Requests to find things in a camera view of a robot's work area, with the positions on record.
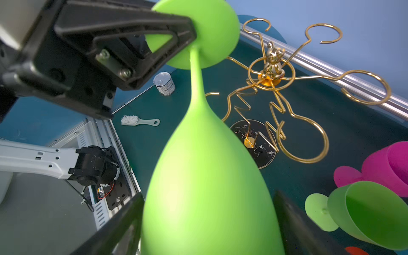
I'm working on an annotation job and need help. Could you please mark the pink wine glass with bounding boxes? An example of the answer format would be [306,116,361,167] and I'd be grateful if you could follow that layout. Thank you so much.
[334,141,408,198]

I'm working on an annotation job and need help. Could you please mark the green wine glass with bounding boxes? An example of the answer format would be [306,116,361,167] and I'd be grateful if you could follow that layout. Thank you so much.
[305,181,408,251]
[141,1,285,255]

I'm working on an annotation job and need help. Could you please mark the red wine glass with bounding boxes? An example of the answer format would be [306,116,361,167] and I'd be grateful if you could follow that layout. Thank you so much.
[345,246,369,255]

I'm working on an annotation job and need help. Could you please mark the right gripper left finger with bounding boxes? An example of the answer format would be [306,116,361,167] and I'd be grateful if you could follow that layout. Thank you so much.
[72,193,145,255]

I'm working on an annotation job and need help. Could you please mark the gold wire glass rack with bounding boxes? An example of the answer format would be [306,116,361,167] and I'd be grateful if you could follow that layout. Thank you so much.
[203,17,393,170]

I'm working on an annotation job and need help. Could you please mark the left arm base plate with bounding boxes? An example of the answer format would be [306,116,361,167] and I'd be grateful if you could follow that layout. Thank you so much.
[98,146,131,210]

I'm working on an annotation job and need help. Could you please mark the green wine glass back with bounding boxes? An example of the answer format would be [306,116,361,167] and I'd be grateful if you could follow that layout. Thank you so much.
[141,1,285,255]

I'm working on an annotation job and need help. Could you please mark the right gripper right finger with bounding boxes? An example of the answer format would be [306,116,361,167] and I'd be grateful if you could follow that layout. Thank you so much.
[273,191,347,255]

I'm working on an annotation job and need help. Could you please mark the white scrub brush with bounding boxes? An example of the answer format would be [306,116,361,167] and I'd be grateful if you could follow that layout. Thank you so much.
[121,115,160,126]

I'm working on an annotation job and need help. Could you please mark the small silver tin can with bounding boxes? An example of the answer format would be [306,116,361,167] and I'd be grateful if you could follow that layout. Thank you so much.
[153,72,175,96]

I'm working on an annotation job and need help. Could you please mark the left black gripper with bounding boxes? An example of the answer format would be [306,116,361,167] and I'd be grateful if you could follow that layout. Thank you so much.
[1,1,197,120]

